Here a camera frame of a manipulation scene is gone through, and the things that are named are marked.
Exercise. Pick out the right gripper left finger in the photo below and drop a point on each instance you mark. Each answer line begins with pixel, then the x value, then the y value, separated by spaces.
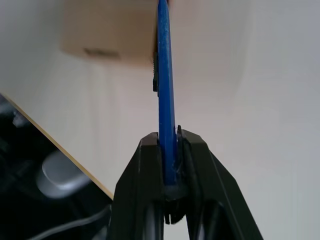
pixel 137 187

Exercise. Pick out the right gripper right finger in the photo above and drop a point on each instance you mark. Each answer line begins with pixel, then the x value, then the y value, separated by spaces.
pixel 212 195

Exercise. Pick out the blue utility knife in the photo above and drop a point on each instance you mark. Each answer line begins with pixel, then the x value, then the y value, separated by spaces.
pixel 166 100

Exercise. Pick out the brown cardboard box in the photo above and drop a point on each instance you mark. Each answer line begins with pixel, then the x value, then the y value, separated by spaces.
pixel 107 30

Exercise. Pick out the dark grey rounded shape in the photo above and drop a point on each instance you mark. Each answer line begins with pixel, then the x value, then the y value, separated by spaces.
pixel 60 175

